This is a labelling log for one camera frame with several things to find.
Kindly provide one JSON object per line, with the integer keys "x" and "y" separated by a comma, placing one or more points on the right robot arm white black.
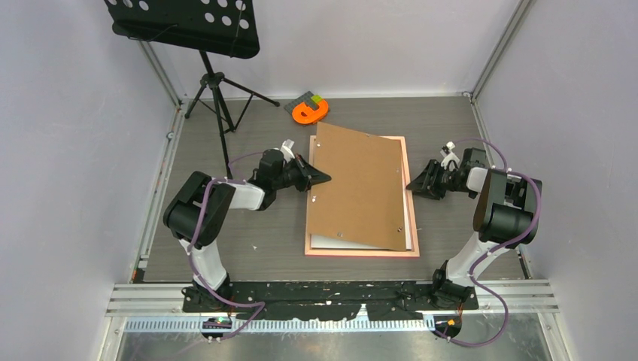
{"x": 505, "y": 217}

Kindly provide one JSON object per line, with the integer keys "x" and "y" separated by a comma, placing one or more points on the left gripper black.
{"x": 305, "y": 171}

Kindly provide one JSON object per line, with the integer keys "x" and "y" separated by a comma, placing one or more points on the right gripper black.
{"x": 422, "y": 186}

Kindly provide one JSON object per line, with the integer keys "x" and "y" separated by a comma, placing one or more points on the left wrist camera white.
{"x": 287, "y": 150}

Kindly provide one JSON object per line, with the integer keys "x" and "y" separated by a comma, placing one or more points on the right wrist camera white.
{"x": 450, "y": 161}

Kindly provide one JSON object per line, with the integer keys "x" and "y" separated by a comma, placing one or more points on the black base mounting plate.
{"x": 325, "y": 301}

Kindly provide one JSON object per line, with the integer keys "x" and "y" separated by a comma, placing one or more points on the aluminium rail front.
{"x": 160, "y": 308}

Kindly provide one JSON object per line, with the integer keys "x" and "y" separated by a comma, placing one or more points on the pink wooden picture frame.
{"x": 405, "y": 170}

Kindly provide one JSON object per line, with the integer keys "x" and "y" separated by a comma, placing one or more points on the landscape sunset photo print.
{"x": 318, "y": 245}

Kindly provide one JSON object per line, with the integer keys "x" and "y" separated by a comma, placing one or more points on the grey lego plate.
{"x": 306, "y": 99}

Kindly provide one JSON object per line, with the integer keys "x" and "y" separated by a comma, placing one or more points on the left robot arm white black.
{"x": 196, "y": 214}

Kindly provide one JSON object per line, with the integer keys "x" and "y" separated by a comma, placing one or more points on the brown cardboard backing board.
{"x": 363, "y": 202}

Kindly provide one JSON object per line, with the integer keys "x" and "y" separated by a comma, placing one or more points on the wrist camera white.
{"x": 287, "y": 150}
{"x": 450, "y": 161}

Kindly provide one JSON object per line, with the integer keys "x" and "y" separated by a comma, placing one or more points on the orange tape dispenser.
{"x": 306, "y": 115}

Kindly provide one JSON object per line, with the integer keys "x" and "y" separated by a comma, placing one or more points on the black music stand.
{"x": 226, "y": 28}

